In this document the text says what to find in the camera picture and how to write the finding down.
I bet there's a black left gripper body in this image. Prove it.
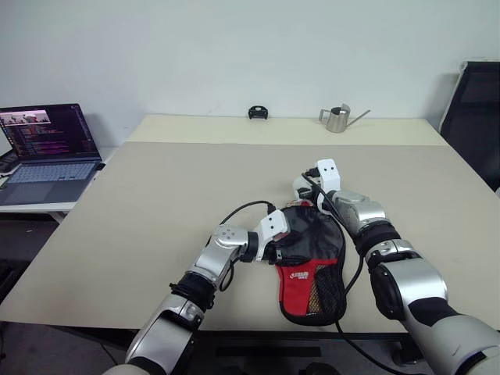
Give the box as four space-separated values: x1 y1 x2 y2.
266 234 298 267

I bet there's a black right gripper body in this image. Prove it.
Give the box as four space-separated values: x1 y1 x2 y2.
295 185 320 205

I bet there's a black red mesh paddle case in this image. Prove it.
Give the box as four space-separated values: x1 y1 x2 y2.
273 198 349 327

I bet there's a steel watering can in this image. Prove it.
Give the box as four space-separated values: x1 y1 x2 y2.
319 103 372 134

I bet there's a dark rounded shape under table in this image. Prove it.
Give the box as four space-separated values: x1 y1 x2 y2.
296 361 334 375

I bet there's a beige table mat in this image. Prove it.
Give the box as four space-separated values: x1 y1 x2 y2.
0 141 500 334

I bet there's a black mesh office chair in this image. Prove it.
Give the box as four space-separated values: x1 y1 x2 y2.
438 59 500 193

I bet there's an open blue laptop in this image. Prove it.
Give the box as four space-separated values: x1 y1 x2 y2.
0 103 104 206

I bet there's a white side table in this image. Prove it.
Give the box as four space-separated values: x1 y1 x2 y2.
0 200 82 224

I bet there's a black device beside laptop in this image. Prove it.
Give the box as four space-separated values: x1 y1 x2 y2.
0 152 19 175

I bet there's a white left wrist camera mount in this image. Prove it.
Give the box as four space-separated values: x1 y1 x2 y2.
255 209 291 262

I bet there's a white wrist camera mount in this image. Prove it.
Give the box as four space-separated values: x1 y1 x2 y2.
315 158 342 191
255 209 291 262

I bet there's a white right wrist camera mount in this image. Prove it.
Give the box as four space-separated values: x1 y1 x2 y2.
315 158 342 191

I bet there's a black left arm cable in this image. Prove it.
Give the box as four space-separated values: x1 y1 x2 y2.
218 200 277 293

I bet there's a black table frame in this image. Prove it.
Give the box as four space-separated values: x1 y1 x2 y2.
105 330 423 375

